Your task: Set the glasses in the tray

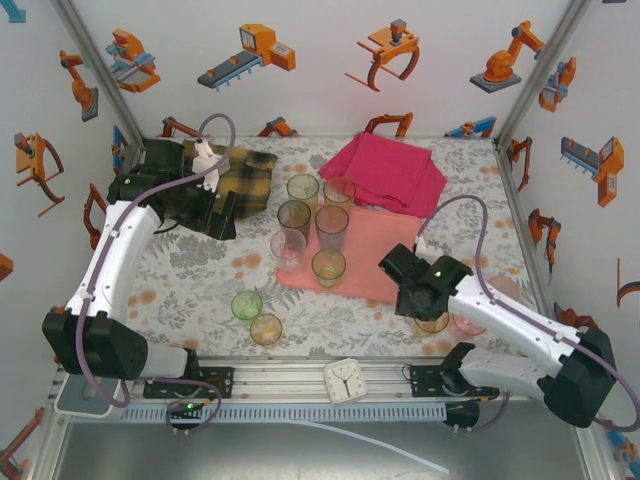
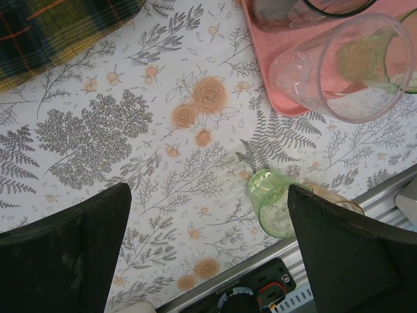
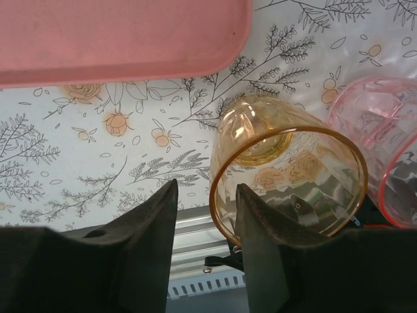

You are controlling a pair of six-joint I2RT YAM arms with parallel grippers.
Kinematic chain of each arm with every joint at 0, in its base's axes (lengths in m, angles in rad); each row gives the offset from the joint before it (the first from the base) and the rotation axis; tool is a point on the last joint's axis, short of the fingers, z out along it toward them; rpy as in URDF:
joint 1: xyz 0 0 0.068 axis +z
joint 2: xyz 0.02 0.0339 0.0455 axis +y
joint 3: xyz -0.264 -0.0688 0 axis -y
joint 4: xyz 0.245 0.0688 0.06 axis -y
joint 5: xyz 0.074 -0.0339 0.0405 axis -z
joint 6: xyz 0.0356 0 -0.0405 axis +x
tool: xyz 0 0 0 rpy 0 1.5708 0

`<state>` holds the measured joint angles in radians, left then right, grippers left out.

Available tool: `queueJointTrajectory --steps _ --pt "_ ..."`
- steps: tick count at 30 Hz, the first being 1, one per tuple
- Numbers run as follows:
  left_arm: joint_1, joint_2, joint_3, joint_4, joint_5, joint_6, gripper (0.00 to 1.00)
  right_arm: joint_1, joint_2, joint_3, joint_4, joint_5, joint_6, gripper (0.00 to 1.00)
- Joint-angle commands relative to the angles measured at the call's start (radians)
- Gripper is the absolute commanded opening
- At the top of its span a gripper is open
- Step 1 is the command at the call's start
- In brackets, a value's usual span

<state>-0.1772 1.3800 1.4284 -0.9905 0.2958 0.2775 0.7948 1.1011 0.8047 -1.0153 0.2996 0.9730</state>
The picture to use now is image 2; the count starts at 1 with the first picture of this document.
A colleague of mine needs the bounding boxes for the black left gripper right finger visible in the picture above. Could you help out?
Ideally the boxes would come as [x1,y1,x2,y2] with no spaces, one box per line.
[287,184,417,313]

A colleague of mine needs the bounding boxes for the clear transparent glass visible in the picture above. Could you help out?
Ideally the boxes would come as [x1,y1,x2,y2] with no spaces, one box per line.
[268,12,412,124]

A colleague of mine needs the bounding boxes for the orange transparent glass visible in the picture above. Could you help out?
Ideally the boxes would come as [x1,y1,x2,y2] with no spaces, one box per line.
[301,182,366,216]

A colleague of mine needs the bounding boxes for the smoke grey transparent glass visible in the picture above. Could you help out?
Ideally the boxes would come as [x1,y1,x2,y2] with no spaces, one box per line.
[252,0,379,33]

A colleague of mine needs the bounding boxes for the green transparent glass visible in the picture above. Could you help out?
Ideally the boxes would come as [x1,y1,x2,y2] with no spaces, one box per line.
[246,169,309,238]

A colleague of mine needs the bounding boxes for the aluminium table rail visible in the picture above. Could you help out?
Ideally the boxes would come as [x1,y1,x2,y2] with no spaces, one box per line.
[152,164,417,313]

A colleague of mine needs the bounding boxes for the pink plastic tray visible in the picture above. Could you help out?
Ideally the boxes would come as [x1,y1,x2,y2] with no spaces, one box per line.
[240,0,417,117]

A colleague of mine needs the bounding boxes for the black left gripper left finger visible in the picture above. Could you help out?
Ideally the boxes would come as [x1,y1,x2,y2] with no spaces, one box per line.
[0,182,132,313]

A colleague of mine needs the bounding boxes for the yellow black plaid cloth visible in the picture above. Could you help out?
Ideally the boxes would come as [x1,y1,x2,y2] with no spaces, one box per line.
[0,0,146,92]

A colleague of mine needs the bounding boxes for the white slotted cable duct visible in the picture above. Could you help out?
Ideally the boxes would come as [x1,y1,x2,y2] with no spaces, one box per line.
[257,283,313,313]

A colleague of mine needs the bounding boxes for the floral print tablecloth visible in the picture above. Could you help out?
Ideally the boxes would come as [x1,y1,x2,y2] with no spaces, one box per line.
[0,0,417,313]

